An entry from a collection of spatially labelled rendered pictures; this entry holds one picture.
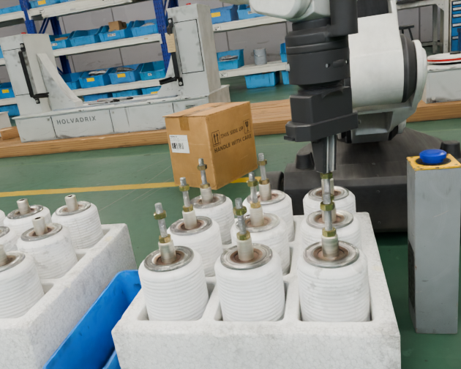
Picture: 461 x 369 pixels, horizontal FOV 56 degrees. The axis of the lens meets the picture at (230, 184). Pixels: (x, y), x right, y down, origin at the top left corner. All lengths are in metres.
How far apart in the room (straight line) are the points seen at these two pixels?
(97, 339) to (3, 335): 0.18
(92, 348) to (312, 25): 0.66
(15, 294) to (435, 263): 0.70
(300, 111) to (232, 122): 1.16
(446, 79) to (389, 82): 1.72
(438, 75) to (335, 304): 2.17
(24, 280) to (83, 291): 0.13
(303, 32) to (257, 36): 8.46
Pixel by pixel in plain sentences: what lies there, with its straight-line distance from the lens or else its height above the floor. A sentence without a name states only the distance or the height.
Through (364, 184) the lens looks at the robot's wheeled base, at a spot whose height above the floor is 0.18.
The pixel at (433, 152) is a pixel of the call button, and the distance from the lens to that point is 0.78.
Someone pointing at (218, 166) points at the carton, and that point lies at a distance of 1.72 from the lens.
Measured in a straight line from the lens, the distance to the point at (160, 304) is 0.65.
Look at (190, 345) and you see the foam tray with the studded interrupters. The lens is 0.64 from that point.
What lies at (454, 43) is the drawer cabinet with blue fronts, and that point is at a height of 0.18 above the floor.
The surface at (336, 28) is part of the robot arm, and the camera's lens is 0.61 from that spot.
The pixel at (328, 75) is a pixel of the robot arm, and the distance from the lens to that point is 0.62.
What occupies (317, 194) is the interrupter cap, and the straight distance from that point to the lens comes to 0.83.
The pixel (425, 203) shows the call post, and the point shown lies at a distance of 0.77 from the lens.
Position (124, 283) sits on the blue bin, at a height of 0.09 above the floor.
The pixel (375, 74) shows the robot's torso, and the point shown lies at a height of 0.44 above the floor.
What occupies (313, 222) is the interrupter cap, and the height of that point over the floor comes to 0.25.
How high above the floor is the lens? 0.54
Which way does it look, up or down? 18 degrees down
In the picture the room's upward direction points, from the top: 8 degrees counter-clockwise
